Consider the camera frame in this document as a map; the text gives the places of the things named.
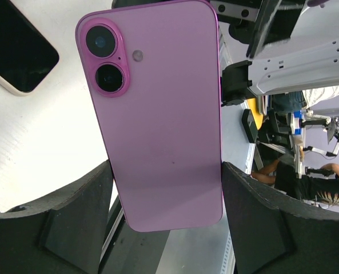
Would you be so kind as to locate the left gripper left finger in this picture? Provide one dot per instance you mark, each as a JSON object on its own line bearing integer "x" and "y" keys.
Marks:
{"x": 61, "y": 232}

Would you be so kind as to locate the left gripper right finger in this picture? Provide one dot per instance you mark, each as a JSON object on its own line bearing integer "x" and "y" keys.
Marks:
{"x": 274, "y": 233}

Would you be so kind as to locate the phone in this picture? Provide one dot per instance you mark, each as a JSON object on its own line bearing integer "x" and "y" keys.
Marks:
{"x": 26, "y": 56}

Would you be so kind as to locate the purple smartphone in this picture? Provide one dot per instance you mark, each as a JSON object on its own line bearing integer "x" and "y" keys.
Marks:
{"x": 154, "y": 79}

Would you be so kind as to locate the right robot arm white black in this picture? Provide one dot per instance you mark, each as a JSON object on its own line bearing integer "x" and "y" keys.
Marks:
{"x": 292, "y": 46}

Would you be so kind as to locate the person in black shirt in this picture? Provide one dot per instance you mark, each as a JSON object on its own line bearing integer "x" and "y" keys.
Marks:
{"x": 282, "y": 177}

